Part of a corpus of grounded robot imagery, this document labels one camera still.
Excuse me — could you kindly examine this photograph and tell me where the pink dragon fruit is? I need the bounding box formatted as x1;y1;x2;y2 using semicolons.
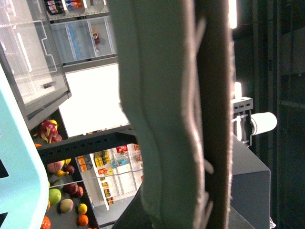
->
33;119;62;144

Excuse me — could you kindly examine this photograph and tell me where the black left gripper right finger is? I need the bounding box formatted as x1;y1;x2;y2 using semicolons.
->
196;0;233;229

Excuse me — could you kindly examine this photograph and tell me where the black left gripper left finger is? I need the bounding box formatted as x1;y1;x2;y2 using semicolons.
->
108;0;210;229

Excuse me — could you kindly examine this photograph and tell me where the black shelf upright post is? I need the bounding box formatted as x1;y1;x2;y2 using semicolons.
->
37;129;137;157

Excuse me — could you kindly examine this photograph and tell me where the light teal plastic basket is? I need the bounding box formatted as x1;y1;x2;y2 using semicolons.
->
0;70;49;229

